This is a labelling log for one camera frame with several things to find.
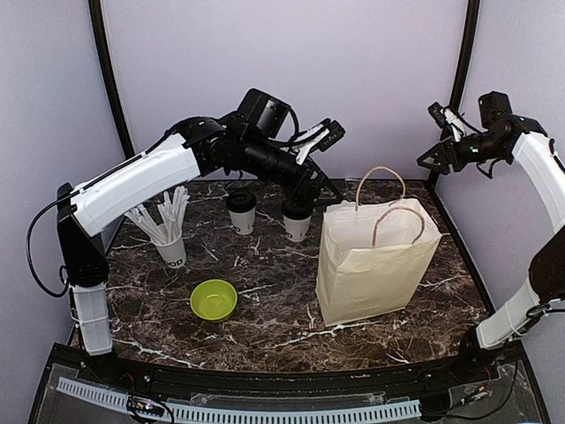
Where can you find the brown paper takeout bag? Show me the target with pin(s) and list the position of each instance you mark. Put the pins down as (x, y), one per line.
(372, 257)

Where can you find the black front table rail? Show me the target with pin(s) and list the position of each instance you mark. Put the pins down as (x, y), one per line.
(428, 380)

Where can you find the white slotted cable duct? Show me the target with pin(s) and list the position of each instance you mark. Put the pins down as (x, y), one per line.
(217, 409)

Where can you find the white paper coffee cup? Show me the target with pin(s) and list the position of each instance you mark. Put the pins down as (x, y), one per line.
(243, 222)

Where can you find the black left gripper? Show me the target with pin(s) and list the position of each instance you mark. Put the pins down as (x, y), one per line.
(306, 177)

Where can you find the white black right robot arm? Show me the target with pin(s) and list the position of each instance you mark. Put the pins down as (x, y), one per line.
(504, 189)

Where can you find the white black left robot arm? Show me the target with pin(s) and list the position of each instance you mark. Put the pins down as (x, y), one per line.
(192, 148)

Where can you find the white cup holding straws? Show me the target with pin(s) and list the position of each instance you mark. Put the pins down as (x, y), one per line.
(173, 253)

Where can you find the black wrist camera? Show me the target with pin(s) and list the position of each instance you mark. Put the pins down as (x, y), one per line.
(264, 111)
(492, 106)

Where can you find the black corner frame post left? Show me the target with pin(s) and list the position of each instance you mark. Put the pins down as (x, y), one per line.
(107, 64)

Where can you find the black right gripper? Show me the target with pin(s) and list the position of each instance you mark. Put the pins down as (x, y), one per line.
(442, 148)

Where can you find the black corner frame post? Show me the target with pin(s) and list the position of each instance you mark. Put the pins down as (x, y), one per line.
(464, 59)
(107, 64)

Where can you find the black corner frame post right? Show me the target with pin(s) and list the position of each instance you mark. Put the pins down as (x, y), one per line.
(464, 59)

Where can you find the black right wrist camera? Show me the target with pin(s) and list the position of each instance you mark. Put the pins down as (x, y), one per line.
(492, 106)

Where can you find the lime green bowl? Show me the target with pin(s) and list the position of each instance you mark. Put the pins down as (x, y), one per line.
(213, 300)

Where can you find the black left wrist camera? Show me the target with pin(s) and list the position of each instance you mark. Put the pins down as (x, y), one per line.
(264, 111)

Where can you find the black plastic cup lid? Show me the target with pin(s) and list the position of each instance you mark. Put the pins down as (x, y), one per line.
(292, 210)

